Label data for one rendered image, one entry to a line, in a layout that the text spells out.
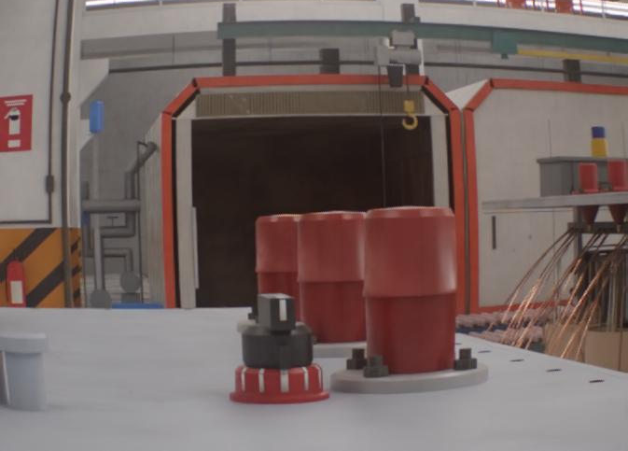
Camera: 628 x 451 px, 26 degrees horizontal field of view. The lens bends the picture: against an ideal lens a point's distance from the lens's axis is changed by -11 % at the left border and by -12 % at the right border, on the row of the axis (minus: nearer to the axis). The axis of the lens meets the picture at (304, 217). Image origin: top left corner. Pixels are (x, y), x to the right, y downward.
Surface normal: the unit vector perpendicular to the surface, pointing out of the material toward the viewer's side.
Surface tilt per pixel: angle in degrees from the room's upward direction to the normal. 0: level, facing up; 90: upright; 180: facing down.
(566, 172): 88
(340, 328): 91
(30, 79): 90
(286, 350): 90
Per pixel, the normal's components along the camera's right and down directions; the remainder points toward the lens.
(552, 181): -0.97, 0.00
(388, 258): -0.55, 0.00
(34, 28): 0.15, 0.00
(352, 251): 0.39, -0.04
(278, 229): -0.19, -0.02
